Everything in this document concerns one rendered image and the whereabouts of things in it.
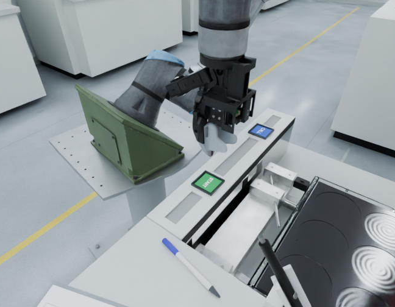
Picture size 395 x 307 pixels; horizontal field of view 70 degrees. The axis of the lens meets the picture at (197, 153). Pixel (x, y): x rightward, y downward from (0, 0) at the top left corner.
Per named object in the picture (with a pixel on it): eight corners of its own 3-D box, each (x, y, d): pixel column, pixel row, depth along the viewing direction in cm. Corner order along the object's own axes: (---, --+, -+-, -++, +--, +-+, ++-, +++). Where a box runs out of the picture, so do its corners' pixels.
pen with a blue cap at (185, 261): (222, 293, 43) (165, 236, 51) (217, 298, 42) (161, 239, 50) (222, 296, 43) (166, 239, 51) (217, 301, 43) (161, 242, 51)
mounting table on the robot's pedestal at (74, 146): (58, 166, 109) (47, 139, 101) (150, 123, 133) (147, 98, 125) (120, 237, 84) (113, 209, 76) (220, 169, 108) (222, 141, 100)
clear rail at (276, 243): (319, 180, 75) (320, 176, 74) (250, 295, 51) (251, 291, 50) (313, 178, 75) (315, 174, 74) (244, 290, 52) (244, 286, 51)
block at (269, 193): (283, 198, 71) (285, 190, 69) (277, 207, 68) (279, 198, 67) (255, 185, 74) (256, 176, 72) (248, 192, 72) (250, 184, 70)
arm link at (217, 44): (188, 24, 40) (218, 14, 46) (188, 56, 43) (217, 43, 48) (233, 33, 37) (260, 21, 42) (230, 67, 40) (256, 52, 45)
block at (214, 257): (232, 272, 55) (233, 264, 54) (223, 285, 53) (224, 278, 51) (200, 250, 59) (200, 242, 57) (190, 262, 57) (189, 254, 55)
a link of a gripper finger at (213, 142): (222, 172, 53) (225, 133, 48) (197, 161, 56) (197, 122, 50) (230, 164, 55) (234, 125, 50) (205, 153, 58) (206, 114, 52)
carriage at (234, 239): (294, 187, 78) (296, 179, 76) (222, 293, 55) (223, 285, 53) (267, 175, 82) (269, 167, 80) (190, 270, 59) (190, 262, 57)
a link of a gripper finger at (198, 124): (199, 148, 52) (199, 105, 46) (192, 145, 52) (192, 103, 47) (213, 136, 55) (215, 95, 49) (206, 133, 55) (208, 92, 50)
